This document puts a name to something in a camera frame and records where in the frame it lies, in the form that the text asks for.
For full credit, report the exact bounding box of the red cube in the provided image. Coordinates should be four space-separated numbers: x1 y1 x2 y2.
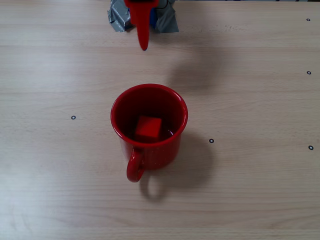
134 115 163 144

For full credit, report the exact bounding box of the grey duct tape piece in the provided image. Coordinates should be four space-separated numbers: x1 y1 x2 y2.
107 0 138 33
149 0 180 35

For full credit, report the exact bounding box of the red enamel mug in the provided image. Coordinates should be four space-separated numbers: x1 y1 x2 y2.
110 83 189 183

